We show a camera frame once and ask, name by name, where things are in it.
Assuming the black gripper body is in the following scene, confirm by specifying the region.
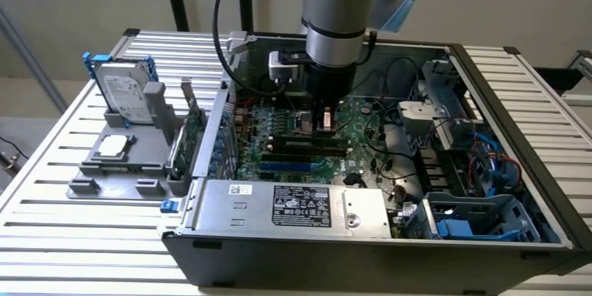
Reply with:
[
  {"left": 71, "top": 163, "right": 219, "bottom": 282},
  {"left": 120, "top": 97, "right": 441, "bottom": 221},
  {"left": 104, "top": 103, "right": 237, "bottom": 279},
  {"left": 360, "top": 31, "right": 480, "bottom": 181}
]
[{"left": 307, "top": 61, "right": 355, "bottom": 103}]

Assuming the black RAM slot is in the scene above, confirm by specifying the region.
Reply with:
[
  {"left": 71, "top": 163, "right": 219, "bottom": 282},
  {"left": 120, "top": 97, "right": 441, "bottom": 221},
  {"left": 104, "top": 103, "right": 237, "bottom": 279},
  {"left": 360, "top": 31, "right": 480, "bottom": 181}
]
[
  {"left": 273, "top": 134, "right": 349, "bottom": 150},
  {"left": 268, "top": 144, "right": 349, "bottom": 159}
]

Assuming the black expansion slot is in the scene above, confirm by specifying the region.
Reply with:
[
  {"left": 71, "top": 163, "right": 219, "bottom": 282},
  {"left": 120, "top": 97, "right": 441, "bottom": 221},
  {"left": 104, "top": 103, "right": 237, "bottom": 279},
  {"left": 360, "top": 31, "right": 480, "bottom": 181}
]
[{"left": 261, "top": 152, "right": 320, "bottom": 164}]

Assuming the blue expansion slot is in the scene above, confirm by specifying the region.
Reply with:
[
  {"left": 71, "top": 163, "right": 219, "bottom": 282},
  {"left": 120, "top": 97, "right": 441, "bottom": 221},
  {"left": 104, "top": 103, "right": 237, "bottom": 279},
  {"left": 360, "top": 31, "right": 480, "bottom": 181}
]
[{"left": 259, "top": 161, "right": 325, "bottom": 173}]

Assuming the CPU socket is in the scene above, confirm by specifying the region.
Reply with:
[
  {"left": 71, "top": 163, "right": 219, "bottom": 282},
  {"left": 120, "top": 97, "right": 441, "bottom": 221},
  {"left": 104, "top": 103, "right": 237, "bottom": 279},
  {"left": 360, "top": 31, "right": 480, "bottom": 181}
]
[{"left": 287, "top": 108, "right": 319, "bottom": 135}]

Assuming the green motherboard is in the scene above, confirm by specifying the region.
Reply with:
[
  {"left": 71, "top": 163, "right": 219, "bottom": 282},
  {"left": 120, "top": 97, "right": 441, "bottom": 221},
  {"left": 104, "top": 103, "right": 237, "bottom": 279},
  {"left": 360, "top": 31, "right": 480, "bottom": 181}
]
[{"left": 207, "top": 94, "right": 400, "bottom": 190}]

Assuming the grey metal disk bay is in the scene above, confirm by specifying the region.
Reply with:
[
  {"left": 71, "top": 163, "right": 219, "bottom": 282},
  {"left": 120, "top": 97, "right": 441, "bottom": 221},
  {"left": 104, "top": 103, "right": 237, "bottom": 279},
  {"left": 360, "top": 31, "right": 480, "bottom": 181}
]
[{"left": 397, "top": 59, "right": 487, "bottom": 151}]

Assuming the silver power supply unit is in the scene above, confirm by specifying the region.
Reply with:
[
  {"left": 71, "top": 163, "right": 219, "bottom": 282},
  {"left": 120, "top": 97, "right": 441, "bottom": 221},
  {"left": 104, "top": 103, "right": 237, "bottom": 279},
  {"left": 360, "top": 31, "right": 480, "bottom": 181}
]
[{"left": 192, "top": 179, "right": 395, "bottom": 241}]

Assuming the green graphics card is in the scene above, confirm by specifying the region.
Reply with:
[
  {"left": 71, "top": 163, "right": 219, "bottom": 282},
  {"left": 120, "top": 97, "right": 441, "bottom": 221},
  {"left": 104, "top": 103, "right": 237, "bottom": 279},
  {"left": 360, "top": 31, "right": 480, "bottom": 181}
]
[{"left": 168, "top": 77, "right": 207, "bottom": 180}]

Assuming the grey parts rack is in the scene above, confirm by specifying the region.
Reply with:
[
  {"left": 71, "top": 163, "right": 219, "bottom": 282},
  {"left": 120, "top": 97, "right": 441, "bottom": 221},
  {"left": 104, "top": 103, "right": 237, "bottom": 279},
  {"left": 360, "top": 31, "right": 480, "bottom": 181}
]
[{"left": 65, "top": 80, "right": 193, "bottom": 202}]

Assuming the black open PC case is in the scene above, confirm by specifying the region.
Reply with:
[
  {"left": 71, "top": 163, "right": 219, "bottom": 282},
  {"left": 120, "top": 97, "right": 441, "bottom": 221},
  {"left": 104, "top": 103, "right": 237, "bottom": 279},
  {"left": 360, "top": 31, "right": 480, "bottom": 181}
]
[{"left": 156, "top": 31, "right": 592, "bottom": 288}]

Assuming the silver hard disk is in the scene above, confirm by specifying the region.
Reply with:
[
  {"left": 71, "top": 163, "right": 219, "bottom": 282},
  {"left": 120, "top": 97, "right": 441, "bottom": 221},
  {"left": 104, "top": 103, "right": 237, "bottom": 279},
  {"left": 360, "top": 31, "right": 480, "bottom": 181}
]
[{"left": 95, "top": 62, "right": 156, "bottom": 125}]

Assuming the silver CPU chip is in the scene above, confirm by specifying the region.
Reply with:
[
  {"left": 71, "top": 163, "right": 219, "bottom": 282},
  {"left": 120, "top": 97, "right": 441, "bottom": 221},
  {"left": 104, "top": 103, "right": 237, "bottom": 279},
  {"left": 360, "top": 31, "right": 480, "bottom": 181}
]
[{"left": 99, "top": 136, "right": 129, "bottom": 155}]

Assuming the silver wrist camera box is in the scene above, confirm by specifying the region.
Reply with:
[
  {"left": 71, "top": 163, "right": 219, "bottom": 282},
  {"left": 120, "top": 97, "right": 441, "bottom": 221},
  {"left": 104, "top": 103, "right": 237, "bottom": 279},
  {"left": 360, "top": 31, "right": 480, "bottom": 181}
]
[{"left": 267, "top": 50, "right": 309, "bottom": 85}]

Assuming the black looped wire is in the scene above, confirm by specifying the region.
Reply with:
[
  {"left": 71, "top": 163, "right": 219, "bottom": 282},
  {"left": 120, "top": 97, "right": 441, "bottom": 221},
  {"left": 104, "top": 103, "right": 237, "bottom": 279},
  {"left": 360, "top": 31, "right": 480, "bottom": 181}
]
[{"left": 381, "top": 57, "right": 423, "bottom": 100}]

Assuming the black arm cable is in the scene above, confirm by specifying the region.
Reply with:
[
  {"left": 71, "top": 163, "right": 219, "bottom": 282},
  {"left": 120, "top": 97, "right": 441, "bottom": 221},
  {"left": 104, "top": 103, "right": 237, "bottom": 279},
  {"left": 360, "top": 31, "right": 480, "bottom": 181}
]
[{"left": 212, "top": 0, "right": 284, "bottom": 94}]

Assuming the blue wire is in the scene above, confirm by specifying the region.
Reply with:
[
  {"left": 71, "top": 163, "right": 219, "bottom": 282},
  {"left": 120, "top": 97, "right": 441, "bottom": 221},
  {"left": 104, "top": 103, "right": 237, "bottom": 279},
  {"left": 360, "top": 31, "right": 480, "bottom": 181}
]
[{"left": 469, "top": 128, "right": 503, "bottom": 160}]

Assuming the hard drive in blue bracket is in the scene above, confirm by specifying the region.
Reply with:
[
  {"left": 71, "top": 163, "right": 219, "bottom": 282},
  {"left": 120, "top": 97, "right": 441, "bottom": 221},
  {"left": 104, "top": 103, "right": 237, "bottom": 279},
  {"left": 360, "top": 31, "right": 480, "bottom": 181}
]
[{"left": 81, "top": 51, "right": 161, "bottom": 128}]

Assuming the red wire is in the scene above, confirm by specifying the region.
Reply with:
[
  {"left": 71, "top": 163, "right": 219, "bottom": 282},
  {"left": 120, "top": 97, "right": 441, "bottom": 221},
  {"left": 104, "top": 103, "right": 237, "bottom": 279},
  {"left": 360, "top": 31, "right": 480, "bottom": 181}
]
[{"left": 501, "top": 156, "right": 524, "bottom": 188}]

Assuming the black bracket with rail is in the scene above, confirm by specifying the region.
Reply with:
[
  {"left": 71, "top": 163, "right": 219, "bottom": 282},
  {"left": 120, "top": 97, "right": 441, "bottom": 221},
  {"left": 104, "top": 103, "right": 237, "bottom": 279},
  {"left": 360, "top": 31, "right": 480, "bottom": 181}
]
[{"left": 531, "top": 49, "right": 592, "bottom": 103}]

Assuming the thin black cable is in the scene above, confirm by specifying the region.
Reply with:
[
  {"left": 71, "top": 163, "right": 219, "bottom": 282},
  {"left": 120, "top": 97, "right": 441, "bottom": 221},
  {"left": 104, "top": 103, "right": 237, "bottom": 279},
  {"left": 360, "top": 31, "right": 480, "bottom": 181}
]
[{"left": 0, "top": 136, "right": 29, "bottom": 174}]

